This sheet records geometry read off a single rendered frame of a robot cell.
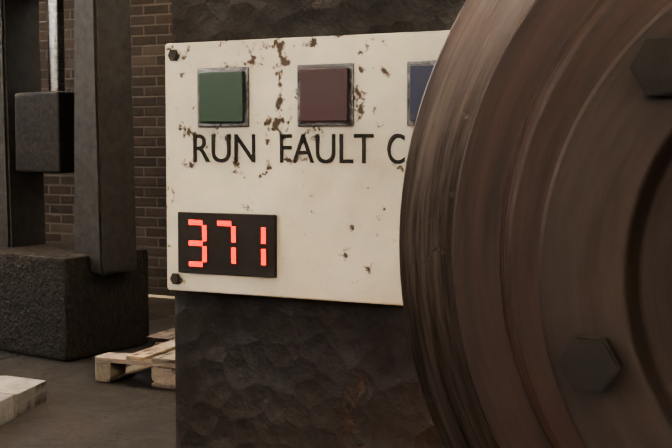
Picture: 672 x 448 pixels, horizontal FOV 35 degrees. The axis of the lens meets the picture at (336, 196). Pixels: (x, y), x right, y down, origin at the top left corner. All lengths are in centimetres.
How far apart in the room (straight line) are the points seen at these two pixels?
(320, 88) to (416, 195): 18
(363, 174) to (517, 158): 22
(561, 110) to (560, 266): 8
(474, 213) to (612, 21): 11
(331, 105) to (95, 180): 512
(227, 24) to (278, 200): 14
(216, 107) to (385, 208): 14
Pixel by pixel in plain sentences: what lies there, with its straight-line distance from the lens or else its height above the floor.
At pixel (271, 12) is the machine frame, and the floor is 126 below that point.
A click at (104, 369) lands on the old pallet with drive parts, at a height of 7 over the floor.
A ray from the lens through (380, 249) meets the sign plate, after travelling 71.
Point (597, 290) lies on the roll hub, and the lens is 45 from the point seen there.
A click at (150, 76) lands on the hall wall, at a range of 806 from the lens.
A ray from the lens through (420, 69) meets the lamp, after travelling 69.
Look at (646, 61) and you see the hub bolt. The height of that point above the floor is 120.
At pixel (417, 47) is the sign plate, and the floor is 123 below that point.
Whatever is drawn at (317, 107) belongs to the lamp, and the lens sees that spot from 72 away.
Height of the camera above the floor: 117
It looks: 3 degrees down
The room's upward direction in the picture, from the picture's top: straight up
